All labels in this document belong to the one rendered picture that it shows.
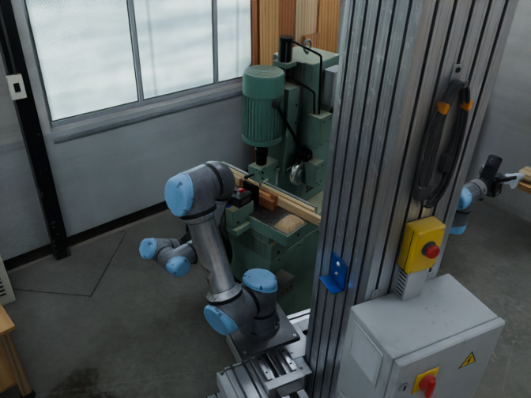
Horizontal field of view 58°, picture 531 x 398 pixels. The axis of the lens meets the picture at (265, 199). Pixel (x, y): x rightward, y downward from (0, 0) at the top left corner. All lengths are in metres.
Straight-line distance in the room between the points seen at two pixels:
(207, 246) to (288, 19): 2.59
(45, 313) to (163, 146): 1.35
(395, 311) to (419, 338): 0.10
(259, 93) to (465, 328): 1.18
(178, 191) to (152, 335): 1.60
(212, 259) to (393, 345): 0.58
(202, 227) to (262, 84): 0.75
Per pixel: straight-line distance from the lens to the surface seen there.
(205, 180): 1.43
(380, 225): 1.18
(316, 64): 2.15
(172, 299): 3.08
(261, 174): 2.20
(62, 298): 3.24
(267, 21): 3.62
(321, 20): 4.00
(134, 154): 3.48
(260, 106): 2.02
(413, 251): 1.23
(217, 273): 1.50
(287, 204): 2.20
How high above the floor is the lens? 2.14
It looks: 33 degrees down
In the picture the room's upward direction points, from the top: 2 degrees clockwise
